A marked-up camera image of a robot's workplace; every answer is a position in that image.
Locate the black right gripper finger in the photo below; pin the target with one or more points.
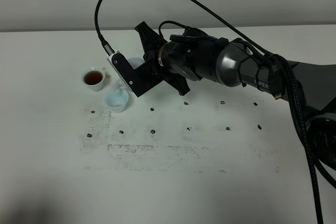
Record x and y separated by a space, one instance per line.
150 40
179 83

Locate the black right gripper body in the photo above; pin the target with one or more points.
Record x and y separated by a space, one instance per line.
193 55

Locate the light blue porcelain teapot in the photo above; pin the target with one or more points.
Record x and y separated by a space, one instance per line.
137 85

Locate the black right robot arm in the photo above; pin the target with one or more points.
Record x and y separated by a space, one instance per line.
309 90

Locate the near blue porcelain teacup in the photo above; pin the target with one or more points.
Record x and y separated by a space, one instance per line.
117 100

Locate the blue porcelain teacup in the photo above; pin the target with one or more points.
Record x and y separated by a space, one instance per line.
117 100
94 78

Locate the far blue porcelain teacup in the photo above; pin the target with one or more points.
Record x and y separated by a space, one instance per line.
94 78

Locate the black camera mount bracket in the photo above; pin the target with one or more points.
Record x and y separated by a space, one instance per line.
141 79

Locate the silver depth camera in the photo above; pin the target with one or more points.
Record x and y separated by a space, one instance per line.
122 68

